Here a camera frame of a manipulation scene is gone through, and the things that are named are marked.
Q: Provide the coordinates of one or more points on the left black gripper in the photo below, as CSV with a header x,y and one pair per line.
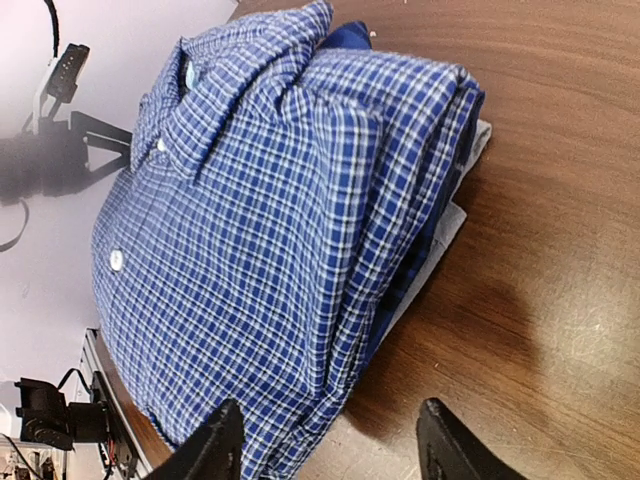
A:
x,y
55,162

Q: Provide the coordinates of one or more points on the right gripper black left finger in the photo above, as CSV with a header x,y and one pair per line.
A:
x,y
213,451

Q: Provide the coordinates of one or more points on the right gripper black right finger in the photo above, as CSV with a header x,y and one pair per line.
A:
x,y
447,449

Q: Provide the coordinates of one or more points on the blue small-check long sleeve shirt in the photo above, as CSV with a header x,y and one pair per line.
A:
x,y
176,373

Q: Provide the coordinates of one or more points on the dark blue plaid shirt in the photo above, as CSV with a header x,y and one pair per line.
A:
x,y
316,204

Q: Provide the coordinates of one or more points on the black grey printed shirt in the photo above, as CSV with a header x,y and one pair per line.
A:
x,y
448,224

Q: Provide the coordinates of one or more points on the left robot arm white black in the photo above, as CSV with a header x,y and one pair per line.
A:
x,y
42,413

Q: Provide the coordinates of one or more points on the front aluminium rail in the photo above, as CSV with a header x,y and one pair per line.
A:
x,y
95,357

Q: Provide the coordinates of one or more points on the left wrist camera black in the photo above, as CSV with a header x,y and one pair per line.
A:
x,y
59,83

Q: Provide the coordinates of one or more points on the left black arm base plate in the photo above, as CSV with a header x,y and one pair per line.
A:
x,y
118,451

